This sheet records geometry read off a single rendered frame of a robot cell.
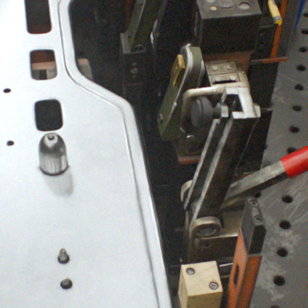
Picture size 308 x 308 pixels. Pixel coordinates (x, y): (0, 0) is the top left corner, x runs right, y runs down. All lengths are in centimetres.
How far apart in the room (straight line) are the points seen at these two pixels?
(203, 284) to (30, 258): 19
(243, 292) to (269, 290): 47
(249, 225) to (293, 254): 58
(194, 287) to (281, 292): 45
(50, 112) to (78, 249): 27
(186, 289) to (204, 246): 7
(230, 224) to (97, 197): 16
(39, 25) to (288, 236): 49
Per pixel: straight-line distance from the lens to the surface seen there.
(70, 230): 85
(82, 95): 97
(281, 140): 134
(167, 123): 92
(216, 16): 90
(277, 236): 122
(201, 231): 77
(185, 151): 96
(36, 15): 116
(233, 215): 80
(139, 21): 101
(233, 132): 68
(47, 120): 105
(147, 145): 127
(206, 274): 75
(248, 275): 68
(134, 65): 106
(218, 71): 91
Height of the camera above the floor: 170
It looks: 51 degrees down
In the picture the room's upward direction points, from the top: 3 degrees clockwise
